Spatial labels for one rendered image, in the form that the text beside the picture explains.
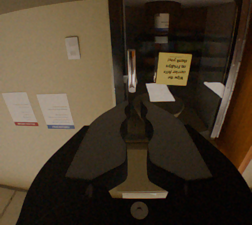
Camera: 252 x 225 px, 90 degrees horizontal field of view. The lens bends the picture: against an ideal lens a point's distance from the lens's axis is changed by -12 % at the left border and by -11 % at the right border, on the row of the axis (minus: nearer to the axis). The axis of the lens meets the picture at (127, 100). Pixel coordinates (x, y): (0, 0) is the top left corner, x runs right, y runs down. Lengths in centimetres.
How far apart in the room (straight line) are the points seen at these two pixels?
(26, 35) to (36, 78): 25
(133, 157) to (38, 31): 78
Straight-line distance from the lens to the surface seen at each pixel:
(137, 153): 45
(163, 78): 35
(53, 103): 101
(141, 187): 47
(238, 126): 52
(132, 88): 30
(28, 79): 103
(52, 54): 89
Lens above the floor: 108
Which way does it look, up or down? 27 degrees up
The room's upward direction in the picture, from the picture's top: 178 degrees clockwise
